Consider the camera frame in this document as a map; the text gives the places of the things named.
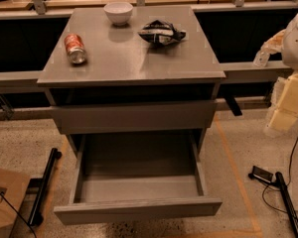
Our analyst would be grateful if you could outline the grey drawer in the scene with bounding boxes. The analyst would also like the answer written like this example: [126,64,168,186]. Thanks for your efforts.
[55,131,222,225]
[50,100,217,134]

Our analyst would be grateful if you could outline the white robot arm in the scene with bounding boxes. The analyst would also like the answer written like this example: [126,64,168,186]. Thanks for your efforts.
[260,13,298,137]

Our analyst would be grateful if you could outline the grey drawer cabinet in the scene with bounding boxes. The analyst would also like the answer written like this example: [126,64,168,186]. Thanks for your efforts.
[38,6,225,150]

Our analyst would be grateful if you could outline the clear sanitizer bottle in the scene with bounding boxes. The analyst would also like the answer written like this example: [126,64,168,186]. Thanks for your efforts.
[253,50,270,67]

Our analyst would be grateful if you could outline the black right floor bar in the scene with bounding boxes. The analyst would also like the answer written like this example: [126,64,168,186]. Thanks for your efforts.
[248,166,298,238]

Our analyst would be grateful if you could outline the black floor bar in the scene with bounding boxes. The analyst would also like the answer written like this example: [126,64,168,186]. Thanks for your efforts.
[28,148,62,226]
[248,166,298,238]

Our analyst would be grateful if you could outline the crumpled black chip bag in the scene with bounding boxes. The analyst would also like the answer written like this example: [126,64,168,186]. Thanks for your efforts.
[138,20,187,46]

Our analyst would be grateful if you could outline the white ceramic bowl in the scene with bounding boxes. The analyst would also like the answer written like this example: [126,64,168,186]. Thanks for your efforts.
[103,2,133,26]

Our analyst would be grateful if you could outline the red soda can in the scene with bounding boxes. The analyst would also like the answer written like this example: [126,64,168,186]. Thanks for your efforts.
[64,34,87,64]

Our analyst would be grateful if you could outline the black left floor bar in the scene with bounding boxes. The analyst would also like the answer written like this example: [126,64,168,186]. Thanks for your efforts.
[28,148,62,226]

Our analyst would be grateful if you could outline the cardboard box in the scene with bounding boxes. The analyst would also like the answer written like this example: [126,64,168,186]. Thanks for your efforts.
[0,168,30,238]

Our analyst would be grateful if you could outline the black floor cable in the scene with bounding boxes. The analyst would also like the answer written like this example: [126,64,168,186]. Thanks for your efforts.
[261,111,298,215]

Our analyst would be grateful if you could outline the black bracket under rail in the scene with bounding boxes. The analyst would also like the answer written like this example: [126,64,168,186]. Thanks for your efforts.
[223,94,242,116]

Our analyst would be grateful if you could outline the grey metal rail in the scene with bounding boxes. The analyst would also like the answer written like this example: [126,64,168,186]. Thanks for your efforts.
[0,60,292,94]

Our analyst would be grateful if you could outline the black cable on box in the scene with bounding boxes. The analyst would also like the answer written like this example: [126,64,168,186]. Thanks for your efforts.
[0,185,38,238]

